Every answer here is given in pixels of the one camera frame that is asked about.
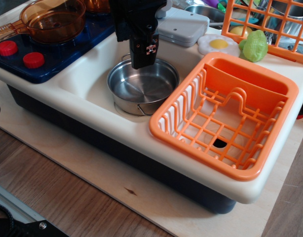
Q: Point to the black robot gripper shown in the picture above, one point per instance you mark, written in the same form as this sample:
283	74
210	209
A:
135	20

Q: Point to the small stainless steel pan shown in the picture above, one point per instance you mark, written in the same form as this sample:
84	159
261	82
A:
142	91

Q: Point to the cream toy kitchen sink unit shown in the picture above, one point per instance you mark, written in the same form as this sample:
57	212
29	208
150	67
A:
78	100

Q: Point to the orange plastic drying rack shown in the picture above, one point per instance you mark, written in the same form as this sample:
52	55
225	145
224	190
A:
226	114

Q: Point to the grey toy faucet base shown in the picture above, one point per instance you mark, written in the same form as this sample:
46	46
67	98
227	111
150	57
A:
179	26

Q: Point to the blue toy stove top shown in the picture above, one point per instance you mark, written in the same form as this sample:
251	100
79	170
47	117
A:
57	56

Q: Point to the amber transparent pot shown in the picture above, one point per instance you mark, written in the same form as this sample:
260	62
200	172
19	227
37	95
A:
97	6

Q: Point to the steel bowl in background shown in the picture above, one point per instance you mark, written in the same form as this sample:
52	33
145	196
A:
215	15

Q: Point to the toy fried egg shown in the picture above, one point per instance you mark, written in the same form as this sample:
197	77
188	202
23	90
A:
218	43

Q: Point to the yellow toy lemon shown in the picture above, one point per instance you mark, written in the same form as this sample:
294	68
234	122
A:
239	30

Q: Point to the amber transparent saucepan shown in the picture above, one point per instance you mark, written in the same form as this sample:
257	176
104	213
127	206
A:
48	21

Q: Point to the red stove knob right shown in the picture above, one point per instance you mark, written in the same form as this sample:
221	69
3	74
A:
33	60

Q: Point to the red stove knob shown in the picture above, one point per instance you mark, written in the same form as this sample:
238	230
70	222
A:
33	60
8	48

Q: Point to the green toy lettuce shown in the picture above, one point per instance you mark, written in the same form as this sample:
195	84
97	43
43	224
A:
255	47

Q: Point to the red stove knob left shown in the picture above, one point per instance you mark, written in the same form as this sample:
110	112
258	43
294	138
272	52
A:
8	48

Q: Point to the orange plastic grid basket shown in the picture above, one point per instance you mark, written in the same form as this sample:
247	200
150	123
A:
280	20

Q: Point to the light wooden base board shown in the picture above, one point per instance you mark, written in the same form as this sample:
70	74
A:
87	193

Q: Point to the black clamp bracket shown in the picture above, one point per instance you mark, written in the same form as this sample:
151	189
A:
10	227

